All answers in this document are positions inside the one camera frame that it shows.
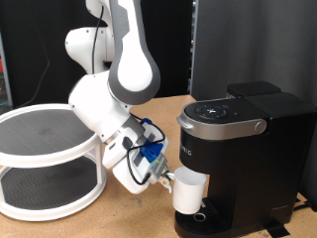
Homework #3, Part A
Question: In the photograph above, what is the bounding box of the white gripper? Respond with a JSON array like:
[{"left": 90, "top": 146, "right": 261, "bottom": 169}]
[{"left": 111, "top": 133, "right": 176, "bottom": 195}]

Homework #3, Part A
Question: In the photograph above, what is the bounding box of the white mug with green tag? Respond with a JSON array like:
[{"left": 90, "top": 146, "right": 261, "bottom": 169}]
[{"left": 166, "top": 166, "right": 208, "bottom": 215}]

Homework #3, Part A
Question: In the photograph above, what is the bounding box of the black Keurig coffee machine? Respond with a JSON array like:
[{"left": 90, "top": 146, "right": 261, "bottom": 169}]
[{"left": 173, "top": 80, "right": 317, "bottom": 238}]

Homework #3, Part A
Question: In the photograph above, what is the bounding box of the black tape strip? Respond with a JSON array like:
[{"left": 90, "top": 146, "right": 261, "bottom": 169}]
[{"left": 264, "top": 220, "right": 291, "bottom": 238}]

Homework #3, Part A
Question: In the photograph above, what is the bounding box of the white two-tier turntable shelf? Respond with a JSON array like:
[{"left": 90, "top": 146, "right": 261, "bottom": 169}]
[{"left": 0, "top": 103, "right": 108, "bottom": 222}]

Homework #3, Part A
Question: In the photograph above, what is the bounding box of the gray partition panel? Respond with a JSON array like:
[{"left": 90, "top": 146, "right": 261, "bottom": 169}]
[{"left": 192, "top": 0, "right": 317, "bottom": 212}]

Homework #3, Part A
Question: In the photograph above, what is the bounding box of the black backdrop curtain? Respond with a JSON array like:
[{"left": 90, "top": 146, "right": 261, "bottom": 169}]
[{"left": 0, "top": 0, "right": 196, "bottom": 110}]

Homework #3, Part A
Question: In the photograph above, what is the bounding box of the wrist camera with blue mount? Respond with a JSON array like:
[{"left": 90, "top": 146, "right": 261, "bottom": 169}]
[{"left": 130, "top": 117, "right": 167, "bottom": 179}]

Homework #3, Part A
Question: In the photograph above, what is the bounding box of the metal frame post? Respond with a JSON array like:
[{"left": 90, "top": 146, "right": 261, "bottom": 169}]
[{"left": 188, "top": 0, "right": 199, "bottom": 97}]

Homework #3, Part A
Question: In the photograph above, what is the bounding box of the black power cord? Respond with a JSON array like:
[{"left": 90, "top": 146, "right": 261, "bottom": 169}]
[{"left": 292, "top": 199, "right": 313, "bottom": 212}]

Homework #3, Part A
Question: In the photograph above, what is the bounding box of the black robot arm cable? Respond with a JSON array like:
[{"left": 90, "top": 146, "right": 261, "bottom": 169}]
[{"left": 91, "top": 5, "right": 166, "bottom": 186}]

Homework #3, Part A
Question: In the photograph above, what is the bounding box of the thin black hanging cable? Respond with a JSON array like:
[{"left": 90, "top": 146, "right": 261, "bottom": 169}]
[{"left": 16, "top": 13, "right": 52, "bottom": 108}]

